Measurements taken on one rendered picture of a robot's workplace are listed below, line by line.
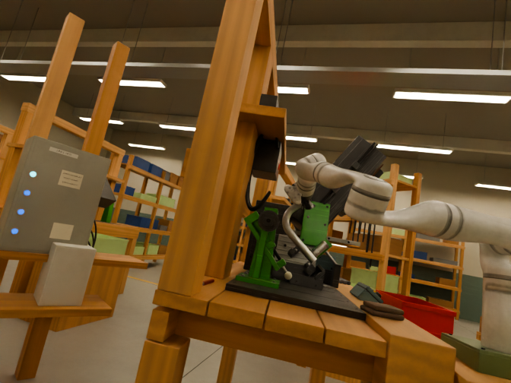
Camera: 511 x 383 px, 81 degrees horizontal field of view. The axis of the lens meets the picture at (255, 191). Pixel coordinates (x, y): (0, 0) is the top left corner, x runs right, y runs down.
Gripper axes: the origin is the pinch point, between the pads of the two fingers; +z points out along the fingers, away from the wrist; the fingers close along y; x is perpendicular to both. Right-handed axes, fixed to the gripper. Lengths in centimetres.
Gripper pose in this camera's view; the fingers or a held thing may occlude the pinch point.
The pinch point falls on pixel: (301, 202)
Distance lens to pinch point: 130.5
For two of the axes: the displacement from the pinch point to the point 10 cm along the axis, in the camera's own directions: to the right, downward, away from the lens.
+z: 0.4, 4.3, 9.0
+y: -5.3, -7.6, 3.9
